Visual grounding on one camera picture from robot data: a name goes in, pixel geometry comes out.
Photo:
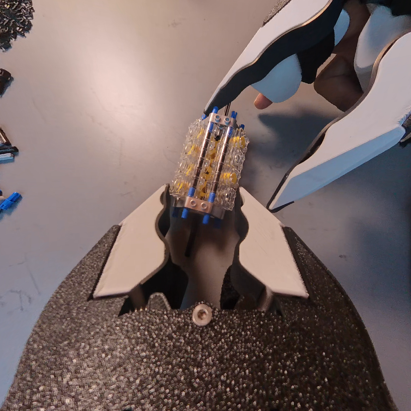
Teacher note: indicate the grey desk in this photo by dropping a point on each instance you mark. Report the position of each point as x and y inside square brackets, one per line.
[115, 115]

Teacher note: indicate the transparent brick engine model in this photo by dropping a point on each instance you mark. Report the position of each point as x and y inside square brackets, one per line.
[209, 160]

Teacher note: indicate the single black connector pin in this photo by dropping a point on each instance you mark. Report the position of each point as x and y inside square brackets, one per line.
[4, 80]

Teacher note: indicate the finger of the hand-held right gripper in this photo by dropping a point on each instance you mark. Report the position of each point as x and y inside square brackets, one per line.
[366, 128]
[276, 38]

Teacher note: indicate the heap of black pins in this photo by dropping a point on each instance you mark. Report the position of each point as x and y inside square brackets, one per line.
[13, 22]

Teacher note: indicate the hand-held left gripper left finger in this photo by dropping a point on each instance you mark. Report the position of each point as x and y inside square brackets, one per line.
[131, 257]

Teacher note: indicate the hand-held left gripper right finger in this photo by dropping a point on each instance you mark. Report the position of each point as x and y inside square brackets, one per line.
[270, 257]

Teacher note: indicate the pile of mixed brick parts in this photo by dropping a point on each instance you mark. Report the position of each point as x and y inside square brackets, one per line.
[8, 151]

